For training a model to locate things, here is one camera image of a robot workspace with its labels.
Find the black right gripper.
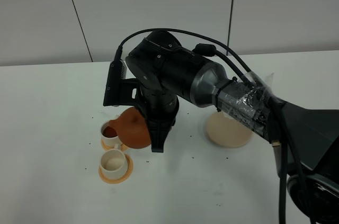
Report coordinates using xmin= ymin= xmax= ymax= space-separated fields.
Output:
xmin=126 ymin=30 xmax=212 ymax=153

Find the brown clay teapot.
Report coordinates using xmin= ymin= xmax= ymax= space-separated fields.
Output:
xmin=108 ymin=106 xmax=174 ymax=150

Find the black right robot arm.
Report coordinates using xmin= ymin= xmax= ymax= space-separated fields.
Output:
xmin=126 ymin=29 xmax=338 ymax=223

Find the beige round teapot coaster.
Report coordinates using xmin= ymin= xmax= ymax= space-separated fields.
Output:
xmin=205 ymin=112 xmax=252 ymax=148

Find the far orange saucer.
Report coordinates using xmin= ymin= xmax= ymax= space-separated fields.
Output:
xmin=101 ymin=139 xmax=129 ymax=152

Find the orange saucer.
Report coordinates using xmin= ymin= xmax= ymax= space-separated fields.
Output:
xmin=98 ymin=155 xmax=133 ymax=184
xmin=101 ymin=139 xmax=129 ymax=152

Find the far white teacup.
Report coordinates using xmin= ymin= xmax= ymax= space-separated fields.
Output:
xmin=100 ymin=120 xmax=122 ymax=150

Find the white teacup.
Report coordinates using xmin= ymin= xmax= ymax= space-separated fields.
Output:
xmin=100 ymin=120 xmax=122 ymax=150
xmin=100 ymin=149 xmax=128 ymax=180

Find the near white teacup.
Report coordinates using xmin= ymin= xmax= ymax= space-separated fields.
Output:
xmin=100 ymin=149 xmax=128 ymax=180

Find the near orange saucer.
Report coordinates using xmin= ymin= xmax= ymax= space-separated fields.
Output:
xmin=98 ymin=155 xmax=133 ymax=184

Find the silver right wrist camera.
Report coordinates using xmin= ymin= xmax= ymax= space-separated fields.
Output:
xmin=103 ymin=60 xmax=139 ymax=106

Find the black right camera cable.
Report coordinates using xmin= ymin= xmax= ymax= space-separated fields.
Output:
xmin=113 ymin=28 xmax=318 ymax=224

